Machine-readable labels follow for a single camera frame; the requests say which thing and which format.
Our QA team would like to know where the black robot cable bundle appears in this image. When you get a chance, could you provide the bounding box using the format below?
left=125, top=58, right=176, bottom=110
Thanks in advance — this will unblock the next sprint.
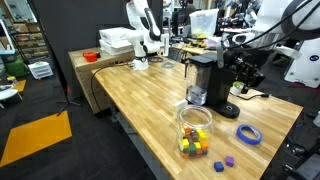
left=226, top=0, right=320, bottom=52

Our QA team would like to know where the black coffee maker power cord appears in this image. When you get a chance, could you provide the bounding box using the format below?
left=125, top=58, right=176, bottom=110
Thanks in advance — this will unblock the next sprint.
left=229, top=91, right=271, bottom=102

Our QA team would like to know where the white drawer organizer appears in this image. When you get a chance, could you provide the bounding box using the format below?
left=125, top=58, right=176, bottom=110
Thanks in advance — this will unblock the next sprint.
left=27, top=61, right=55, bottom=81

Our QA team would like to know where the glass jar of coloured cubes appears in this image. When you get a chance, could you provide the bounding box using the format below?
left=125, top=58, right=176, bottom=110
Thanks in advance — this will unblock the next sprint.
left=175, top=104, right=215, bottom=160

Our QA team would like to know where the white flat cardboard box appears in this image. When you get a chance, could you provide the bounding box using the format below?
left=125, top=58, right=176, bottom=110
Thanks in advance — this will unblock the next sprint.
left=99, top=39, right=135, bottom=57
left=98, top=26, right=135, bottom=45

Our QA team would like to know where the purple cube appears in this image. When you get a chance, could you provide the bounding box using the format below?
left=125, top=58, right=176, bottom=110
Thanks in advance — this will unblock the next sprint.
left=224, top=155, right=235, bottom=168

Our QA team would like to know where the black tripod stand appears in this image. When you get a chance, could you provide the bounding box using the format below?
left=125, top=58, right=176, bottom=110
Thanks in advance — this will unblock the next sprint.
left=28, top=0, right=83, bottom=117

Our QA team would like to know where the small jar with yellow lid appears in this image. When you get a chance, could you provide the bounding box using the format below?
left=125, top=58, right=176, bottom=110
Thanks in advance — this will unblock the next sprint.
left=6, top=76, right=20, bottom=89

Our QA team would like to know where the black single-serve coffee maker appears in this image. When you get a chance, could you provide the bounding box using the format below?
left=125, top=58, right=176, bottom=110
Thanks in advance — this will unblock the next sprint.
left=184, top=41, right=241, bottom=120

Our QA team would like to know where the white panel with blue logo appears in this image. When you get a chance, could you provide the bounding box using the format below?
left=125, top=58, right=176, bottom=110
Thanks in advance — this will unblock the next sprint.
left=283, top=39, right=320, bottom=90

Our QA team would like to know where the cluttered wooden side table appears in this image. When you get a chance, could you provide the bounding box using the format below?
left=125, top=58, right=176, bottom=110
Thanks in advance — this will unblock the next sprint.
left=170, top=41, right=234, bottom=57

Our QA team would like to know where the blue masking tape roll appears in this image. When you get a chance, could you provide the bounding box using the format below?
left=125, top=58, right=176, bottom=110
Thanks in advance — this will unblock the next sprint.
left=236, top=124, right=264, bottom=146

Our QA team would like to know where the person in dark shirt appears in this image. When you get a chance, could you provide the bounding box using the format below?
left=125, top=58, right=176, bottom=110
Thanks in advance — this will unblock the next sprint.
left=182, top=0, right=198, bottom=16

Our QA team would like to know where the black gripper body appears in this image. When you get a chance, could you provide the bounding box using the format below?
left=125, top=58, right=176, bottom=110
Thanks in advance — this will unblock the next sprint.
left=231, top=49, right=266, bottom=88

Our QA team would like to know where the pink cloth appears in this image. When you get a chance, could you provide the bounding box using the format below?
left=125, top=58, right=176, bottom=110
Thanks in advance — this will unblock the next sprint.
left=205, top=35, right=234, bottom=51

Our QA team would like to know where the black backdrop curtain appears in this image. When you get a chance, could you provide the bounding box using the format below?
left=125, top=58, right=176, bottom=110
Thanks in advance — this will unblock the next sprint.
left=29, top=0, right=164, bottom=99

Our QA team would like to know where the blue cube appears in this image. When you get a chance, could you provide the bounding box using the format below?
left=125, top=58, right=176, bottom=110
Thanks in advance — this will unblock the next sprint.
left=213, top=161, right=225, bottom=173

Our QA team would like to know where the grey cable coil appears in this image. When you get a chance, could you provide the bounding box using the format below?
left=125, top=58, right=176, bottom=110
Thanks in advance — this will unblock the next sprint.
left=161, top=60, right=176, bottom=70

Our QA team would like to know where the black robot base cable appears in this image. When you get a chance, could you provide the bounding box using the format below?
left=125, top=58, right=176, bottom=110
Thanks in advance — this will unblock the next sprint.
left=90, top=61, right=135, bottom=117

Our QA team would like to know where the grey metal table frame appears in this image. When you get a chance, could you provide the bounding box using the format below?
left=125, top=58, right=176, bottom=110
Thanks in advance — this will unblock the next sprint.
left=108, top=99, right=173, bottom=180

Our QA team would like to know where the wooden storage shelf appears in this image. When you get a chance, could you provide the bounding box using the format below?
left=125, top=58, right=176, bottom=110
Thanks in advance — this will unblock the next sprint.
left=9, top=21, right=52, bottom=66

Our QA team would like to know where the black cable coil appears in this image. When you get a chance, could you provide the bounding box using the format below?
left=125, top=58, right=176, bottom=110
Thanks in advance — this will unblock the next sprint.
left=147, top=55, right=165, bottom=65

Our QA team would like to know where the clear plastic storage bin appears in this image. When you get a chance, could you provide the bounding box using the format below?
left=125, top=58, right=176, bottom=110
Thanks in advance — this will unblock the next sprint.
left=188, top=8, right=220, bottom=40

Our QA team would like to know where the white round side table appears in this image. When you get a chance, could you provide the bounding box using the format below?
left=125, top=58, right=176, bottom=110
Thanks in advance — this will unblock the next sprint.
left=0, top=84, right=24, bottom=110

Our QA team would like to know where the green storage bin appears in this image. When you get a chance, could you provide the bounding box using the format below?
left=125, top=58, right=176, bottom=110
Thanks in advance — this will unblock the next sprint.
left=3, top=56, right=30, bottom=79

